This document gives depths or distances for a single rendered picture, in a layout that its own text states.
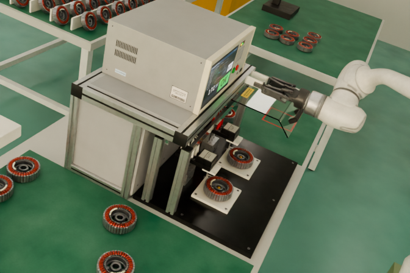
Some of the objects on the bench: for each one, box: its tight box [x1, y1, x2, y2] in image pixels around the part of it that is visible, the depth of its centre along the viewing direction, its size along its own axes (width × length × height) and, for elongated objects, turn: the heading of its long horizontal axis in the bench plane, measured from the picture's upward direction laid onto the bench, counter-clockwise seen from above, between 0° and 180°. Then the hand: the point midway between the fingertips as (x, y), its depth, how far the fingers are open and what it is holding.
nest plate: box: [191, 174, 242, 215], centre depth 179 cm, size 15×15×1 cm
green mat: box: [0, 149, 254, 273], centre depth 143 cm, size 94×61×1 cm, turn 46°
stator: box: [96, 250, 135, 273], centre depth 141 cm, size 11×11×4 cm
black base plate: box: [133, 129, 298, 259], centre depth 190 cm, size 47×64×2 cm
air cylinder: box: [184, 163, 196, 186], centre depth 181 cm, size 5×8×6 cm
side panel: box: [64, 94, 143, 200], centre depth 165 cm, size 28×3×32 cm, turn 46°
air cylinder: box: [200, 133, 220, 152], centre depth 201 cm, size 5×8×6 cm
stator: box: [227, 147, 254, 169], centre depth 198 cm, size 11×11×4 cm
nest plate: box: [217, 147, 261, 180], centre depth 199 cm, size 15×15×1 cm
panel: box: [130, 129, 180, 196], centre depth 188 cm, size 1×66×30 cm, turn 136°
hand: (255, 79), depth 176 cm, fingers open, 5 cm apart
